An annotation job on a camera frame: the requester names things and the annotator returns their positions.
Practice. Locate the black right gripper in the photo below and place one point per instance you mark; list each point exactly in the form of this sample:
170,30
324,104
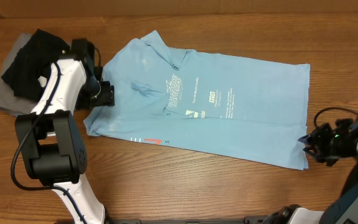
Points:
315,140

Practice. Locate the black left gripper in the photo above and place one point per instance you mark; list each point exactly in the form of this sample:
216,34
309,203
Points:
107,96

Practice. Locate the light blue printed t-shirt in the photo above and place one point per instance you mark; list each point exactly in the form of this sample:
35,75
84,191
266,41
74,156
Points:
220,104

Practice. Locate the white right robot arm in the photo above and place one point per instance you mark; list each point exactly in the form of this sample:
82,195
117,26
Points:
343,210

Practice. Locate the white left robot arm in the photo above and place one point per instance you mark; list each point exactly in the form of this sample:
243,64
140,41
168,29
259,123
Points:
51,154

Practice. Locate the black folded garment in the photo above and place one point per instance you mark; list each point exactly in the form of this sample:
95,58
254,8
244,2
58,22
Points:
33,61

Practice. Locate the grey folded garment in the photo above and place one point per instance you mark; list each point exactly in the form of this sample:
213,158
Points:
9,103

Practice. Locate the black table edge rail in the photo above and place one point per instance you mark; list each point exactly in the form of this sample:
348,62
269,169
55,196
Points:
258,219

